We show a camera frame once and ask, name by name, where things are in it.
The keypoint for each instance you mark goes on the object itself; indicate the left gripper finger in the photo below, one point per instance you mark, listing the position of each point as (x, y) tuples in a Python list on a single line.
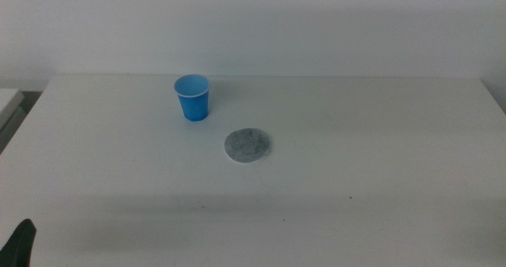
[(17, 247)]

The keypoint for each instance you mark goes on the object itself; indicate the blue plastic cup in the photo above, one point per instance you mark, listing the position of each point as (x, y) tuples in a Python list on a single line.
[(193, 105)]

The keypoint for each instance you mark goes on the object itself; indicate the round grey cup mat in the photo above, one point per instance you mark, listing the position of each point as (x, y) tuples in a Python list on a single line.
[(247, 145)]

